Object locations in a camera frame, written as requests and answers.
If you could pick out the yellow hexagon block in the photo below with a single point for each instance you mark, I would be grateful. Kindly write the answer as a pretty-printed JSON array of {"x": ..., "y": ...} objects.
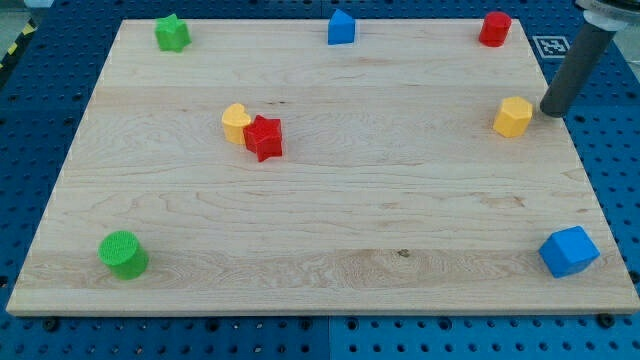
[{"x": 513, "y": 117}]

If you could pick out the red star block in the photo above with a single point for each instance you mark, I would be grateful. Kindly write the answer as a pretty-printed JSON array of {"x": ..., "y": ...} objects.
[{"x": 264, "y": 137}]

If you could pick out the green star block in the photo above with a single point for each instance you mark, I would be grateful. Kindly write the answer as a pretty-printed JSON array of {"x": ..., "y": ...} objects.
[{"x": 172, "y": 33}]

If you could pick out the wooden board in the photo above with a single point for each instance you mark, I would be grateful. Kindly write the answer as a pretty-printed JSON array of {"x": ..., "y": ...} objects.
[{"x": 393, "y": 196}]

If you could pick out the yellow heart block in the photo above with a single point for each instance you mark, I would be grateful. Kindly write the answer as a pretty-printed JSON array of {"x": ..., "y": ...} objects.
[{"x": 234, "y": 119}]

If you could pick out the blue pentagon block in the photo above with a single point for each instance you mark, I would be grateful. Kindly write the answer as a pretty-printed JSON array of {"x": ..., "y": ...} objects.
[{"x": 341, "y": 28}]

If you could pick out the green cylinder block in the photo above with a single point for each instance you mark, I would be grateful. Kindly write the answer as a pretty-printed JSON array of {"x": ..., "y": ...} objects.
[{"x": 122, "y": 253}]

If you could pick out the red cylinder block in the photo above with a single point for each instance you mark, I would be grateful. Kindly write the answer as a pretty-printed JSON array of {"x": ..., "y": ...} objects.
[{"x": 495, "y": 29}]

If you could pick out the blue cube block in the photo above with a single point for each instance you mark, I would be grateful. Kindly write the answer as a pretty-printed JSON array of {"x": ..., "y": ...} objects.
[{"x": 568, "y": 252}]

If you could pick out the white fiducial marker tag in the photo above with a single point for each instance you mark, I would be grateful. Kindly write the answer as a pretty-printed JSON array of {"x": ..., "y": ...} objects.
[{"x": 551, "y": 46}]

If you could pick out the grey pusher rod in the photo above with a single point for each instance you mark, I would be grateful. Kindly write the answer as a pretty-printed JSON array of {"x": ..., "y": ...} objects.
[{"x": 603, "y": 19}]

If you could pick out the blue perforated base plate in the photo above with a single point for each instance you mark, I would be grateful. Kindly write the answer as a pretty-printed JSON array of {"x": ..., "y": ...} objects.
[{"x": 51, "y": 63}]

